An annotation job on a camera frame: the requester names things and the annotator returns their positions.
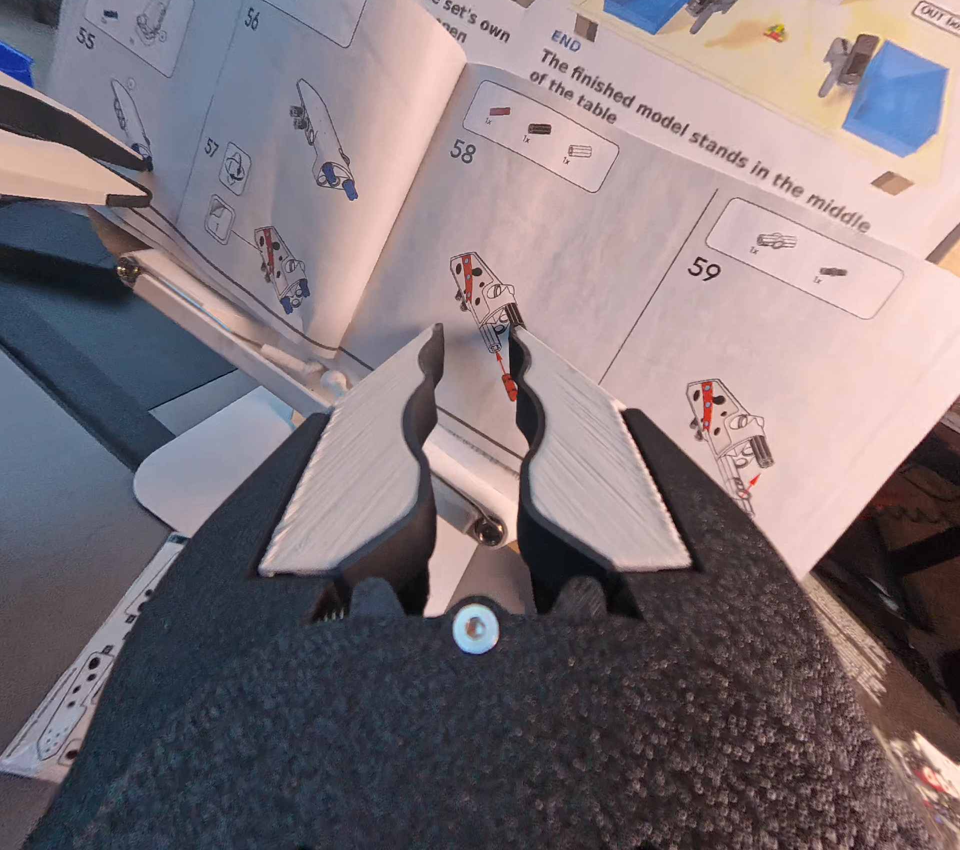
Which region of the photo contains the instruction booklet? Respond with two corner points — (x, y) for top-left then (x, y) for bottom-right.
(45, 0), (960, 580)

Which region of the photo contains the white sticker sheet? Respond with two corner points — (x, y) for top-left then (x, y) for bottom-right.
(0, 531), (190, 785)

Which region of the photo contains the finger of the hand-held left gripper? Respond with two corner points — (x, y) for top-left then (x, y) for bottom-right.
(0, 72), (155, 174)
(0, 140), (153, 208)

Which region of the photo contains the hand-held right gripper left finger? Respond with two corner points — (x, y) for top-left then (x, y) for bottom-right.
(258, 324), (445, 577)

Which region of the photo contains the grey desk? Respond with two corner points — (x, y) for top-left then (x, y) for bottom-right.
(0, 340), (960, 850)

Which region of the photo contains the illustrated task instruction sheet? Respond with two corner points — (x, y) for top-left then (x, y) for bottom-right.
(228, 0), (960, 259)

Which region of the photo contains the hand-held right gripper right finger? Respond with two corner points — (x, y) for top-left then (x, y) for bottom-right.
(508, 327), (693, 573)

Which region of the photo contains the white book stand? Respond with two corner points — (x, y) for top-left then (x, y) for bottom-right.
(112, 205), (530, 555)

